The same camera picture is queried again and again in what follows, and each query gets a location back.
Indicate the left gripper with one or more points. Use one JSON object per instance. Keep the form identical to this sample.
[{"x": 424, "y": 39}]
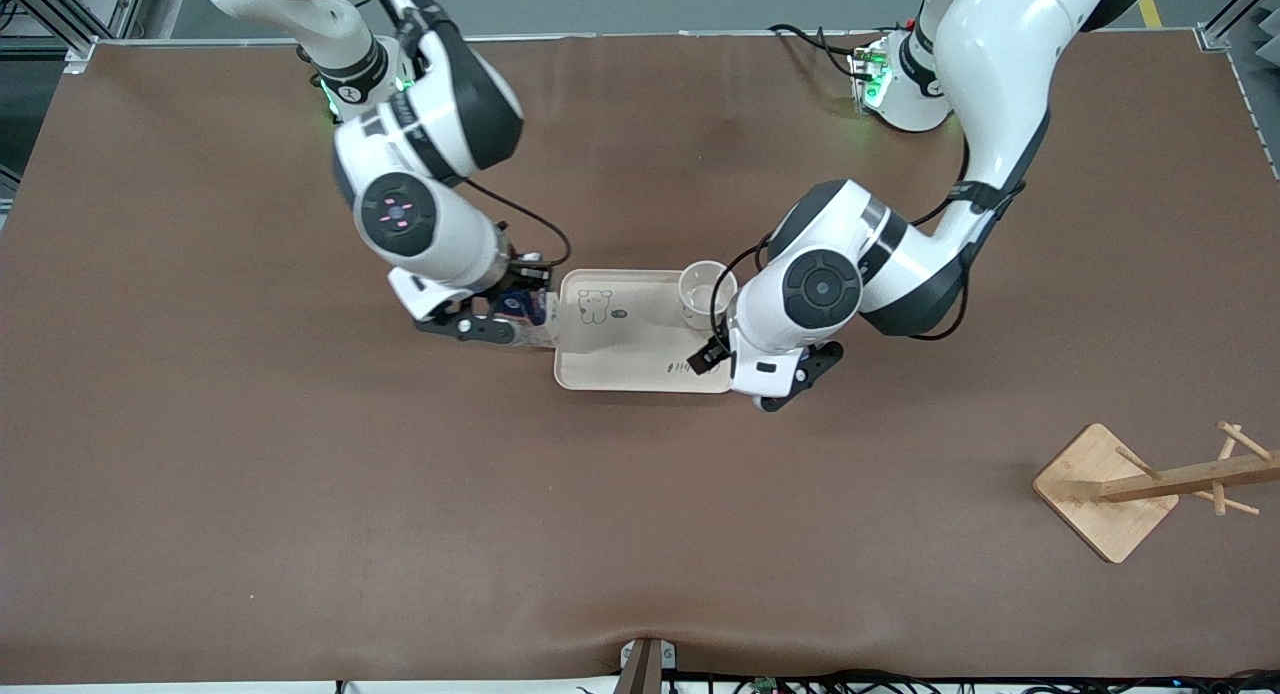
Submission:
[{"x": 709, "y": 355}]

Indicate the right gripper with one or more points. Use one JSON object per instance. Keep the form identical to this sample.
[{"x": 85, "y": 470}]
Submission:
[{"x": 523, "y": 277}]

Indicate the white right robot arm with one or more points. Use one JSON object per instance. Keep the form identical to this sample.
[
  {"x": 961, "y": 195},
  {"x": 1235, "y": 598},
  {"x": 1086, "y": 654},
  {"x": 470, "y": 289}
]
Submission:
[{"x": 420, "y": 124}]

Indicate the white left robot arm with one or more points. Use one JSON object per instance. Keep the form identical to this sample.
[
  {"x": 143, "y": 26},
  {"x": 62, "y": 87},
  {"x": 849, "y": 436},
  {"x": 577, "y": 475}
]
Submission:
[{"x": 1000, "y": 74}]

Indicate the cream rabbit print tray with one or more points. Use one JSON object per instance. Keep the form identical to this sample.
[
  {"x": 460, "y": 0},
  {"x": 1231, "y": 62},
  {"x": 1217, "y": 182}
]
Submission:
[{"x": 640, "y": 359}]

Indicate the brown table mat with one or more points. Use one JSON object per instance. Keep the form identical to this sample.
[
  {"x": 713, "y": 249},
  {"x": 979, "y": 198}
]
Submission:
[{"x": 300, "y": 474}]

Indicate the wooden mug stand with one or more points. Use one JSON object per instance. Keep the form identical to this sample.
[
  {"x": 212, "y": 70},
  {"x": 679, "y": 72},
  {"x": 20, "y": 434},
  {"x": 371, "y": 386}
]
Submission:
[{"x": 1100, "y": 494}]

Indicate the metal table edge bracket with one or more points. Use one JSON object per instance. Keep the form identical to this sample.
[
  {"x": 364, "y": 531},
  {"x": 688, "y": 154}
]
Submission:
[{"x": 645, "y": 666}]

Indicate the aluminium frame post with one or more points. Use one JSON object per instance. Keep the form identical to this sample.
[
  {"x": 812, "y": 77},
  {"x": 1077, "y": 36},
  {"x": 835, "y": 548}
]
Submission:
[
  {"x": 60, "y": 14},
  {"x": 1240, "y": 9}
]

